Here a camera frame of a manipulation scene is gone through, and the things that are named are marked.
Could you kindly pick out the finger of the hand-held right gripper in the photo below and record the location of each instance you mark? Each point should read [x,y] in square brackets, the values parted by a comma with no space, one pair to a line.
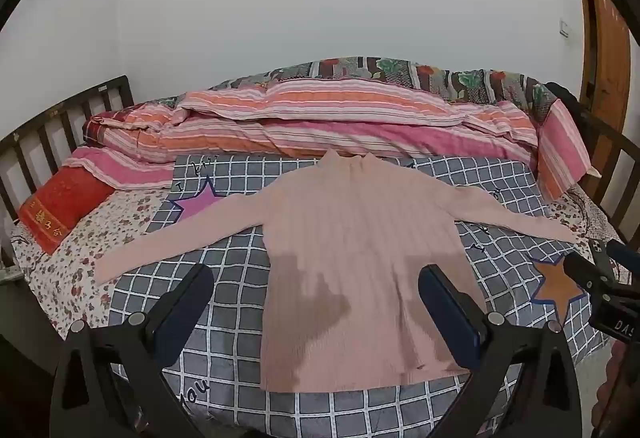
[590,274]
[622,263]

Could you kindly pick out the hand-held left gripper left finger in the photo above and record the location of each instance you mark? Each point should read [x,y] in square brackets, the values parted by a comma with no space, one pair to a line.
[184,310]

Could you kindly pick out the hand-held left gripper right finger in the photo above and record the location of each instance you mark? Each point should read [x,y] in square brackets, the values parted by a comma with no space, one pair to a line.
[445,313]

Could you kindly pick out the pink ribbed sweater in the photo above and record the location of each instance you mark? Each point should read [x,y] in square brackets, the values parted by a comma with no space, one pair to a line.
[350,243]

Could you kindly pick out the grey checked blanket with stars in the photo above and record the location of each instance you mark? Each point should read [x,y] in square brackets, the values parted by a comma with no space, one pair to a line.
[225,278]

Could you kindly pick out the floral bed sheet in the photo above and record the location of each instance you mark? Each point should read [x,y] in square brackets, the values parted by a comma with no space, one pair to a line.
[65,278]

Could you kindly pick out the red embroidered pillow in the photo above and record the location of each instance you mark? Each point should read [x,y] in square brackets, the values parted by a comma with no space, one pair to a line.
[60,205]

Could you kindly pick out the dark cloth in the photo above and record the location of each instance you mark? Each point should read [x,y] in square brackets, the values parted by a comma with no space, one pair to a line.
[562,98]

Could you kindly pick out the brown wooden door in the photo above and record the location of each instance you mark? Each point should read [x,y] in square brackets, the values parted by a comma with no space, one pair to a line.
[607,48]

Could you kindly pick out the pink orange striped quilt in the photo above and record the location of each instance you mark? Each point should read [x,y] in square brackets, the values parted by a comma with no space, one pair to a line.
[320,118]

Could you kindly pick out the floral patchwork blanket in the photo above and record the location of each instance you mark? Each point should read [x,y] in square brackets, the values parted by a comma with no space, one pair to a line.
[390,70]

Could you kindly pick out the dark wooden bed frame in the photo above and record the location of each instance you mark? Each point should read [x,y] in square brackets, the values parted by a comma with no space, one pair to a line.
[45,128]

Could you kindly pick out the white wall switch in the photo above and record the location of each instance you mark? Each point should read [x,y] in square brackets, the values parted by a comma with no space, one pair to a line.
[564,27]

